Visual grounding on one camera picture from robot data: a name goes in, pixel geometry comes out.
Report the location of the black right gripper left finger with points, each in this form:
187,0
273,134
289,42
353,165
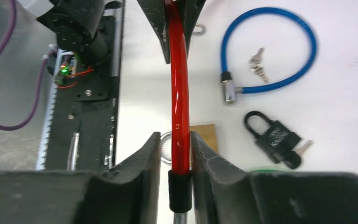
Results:
127,194

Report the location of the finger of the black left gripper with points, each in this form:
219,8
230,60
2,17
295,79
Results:
191,13
154,11

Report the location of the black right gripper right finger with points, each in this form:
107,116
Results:
225,194

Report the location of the green cable lock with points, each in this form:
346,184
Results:
265,169

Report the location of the red cable lock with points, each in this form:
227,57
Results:
179,177

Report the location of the black padlock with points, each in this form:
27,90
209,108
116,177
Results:
277,141

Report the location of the silver keys of blue lock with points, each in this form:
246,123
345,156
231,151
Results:
256,66

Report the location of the blue cable lock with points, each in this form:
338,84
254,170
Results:
229,89

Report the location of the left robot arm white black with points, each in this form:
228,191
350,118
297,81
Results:
76,22

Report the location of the black padlock key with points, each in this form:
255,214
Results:
294,158

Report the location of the small brass padlock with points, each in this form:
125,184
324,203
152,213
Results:
199,29

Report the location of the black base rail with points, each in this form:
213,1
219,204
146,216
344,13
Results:
80,126

